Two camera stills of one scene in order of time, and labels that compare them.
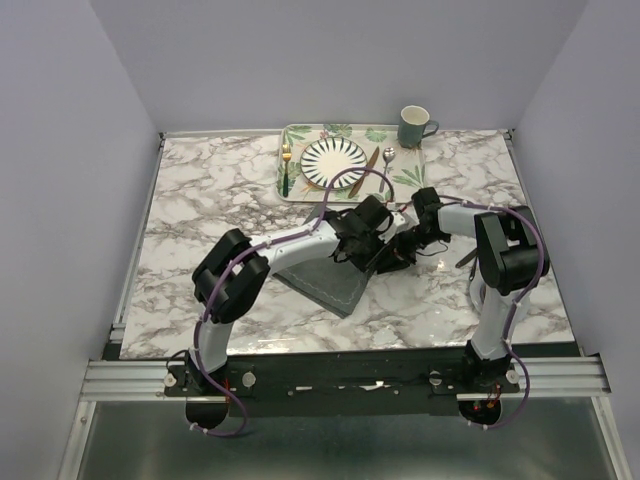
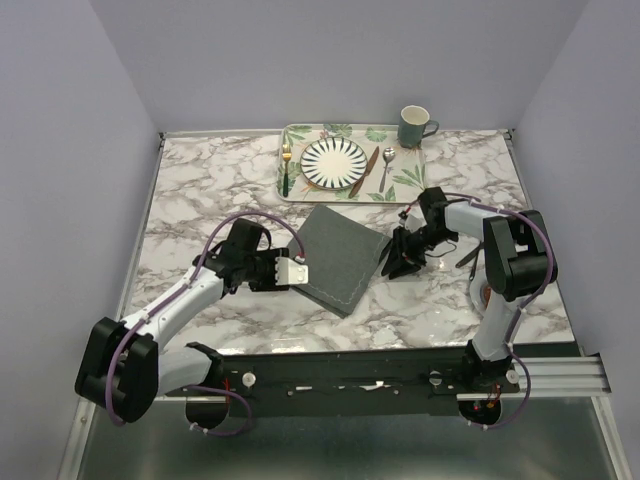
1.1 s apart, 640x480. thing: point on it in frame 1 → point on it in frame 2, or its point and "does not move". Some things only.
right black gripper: [397, 257] does not move
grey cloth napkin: [333, 286] does not move
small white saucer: [477, 294] does not move
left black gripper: [363, 263] → [269, 285]
